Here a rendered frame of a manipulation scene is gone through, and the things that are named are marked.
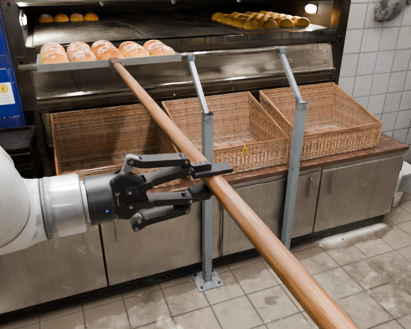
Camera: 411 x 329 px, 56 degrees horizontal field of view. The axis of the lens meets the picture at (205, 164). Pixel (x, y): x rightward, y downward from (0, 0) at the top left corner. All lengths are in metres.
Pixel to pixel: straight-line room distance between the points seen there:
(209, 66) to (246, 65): 0.24
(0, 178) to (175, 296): 1.78
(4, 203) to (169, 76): 1.86
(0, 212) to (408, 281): 2.25
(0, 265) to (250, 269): 1.26
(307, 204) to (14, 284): 1.54
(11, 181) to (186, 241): 1.66
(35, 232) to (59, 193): 0.06
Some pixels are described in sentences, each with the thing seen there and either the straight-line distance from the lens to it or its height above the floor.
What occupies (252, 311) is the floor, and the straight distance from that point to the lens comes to 2.06.
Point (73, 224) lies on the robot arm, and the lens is 0.58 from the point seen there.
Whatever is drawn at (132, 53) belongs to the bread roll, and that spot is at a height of 1.22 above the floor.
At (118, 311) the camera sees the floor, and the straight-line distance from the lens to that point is 2.09.
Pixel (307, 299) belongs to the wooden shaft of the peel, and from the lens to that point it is 0.44.
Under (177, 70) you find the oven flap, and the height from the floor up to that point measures 1.01.
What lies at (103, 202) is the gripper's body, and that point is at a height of 1.21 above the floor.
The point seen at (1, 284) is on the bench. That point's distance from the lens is 2.00.
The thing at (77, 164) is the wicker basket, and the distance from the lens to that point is 2.15.
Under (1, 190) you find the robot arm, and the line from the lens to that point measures 0.40.
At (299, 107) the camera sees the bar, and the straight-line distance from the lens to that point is 1.90.
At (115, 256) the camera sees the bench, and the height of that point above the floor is 0.27.
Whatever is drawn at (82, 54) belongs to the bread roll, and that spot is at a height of 1.22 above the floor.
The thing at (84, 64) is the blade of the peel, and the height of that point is 1.19.
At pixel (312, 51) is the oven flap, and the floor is 1.05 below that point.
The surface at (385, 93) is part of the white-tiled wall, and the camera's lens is 3.12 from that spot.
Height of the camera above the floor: 1.51
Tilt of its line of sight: 27 degrees down
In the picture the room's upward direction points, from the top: straight up
